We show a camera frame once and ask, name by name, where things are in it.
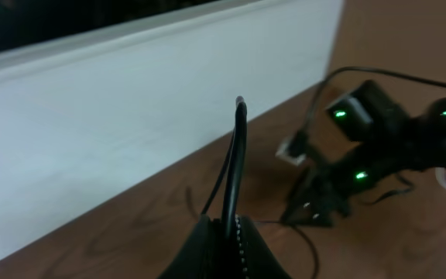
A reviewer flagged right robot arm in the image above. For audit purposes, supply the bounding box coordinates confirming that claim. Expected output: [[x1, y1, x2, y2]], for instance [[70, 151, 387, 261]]
[[280, 80, 446, 227]]

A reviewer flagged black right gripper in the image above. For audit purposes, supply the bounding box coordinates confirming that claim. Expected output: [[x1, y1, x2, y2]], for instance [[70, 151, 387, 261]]
[[284, 167, 352, 227]]

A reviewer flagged short black cable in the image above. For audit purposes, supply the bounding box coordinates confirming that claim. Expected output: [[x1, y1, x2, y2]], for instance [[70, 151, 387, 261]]
[[201, 95, 249, 237]]

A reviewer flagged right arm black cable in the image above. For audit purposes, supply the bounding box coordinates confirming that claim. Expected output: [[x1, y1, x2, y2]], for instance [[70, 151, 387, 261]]
[[302, 66, 446, 135]]

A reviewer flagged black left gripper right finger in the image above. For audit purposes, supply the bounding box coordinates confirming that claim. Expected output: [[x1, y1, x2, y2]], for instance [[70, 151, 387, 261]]
[[231, 215, 290, 279]]

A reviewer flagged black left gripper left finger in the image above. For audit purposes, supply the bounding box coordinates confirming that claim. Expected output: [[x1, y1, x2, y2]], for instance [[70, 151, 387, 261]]
[[158, 215, 225, 279]]

